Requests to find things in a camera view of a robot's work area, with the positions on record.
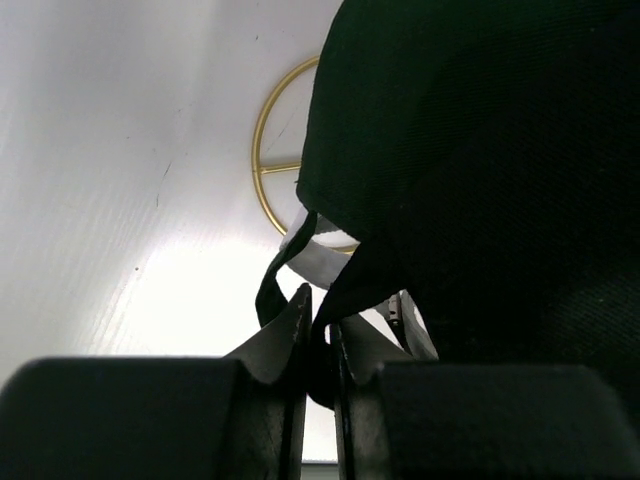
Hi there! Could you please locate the black NY baseball cap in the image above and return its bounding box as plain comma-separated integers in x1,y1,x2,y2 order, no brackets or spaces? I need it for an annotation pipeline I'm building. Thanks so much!
297,1,639,412

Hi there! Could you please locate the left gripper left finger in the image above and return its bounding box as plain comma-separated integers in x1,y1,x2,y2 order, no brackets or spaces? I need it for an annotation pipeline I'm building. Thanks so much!
1,285,311,479

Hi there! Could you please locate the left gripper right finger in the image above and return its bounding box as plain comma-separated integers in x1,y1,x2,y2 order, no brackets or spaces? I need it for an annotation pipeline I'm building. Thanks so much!
330,317,639,479

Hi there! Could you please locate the gold wire hat stand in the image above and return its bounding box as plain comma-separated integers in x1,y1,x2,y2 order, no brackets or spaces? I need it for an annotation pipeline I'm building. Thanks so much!
250,54,361,255

